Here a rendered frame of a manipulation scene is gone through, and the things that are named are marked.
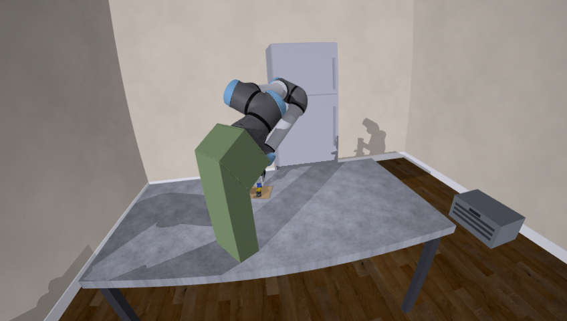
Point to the tan flat mat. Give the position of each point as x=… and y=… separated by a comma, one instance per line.
x=265, y=192

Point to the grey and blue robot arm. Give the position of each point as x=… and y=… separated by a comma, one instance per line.
x=264, y=108

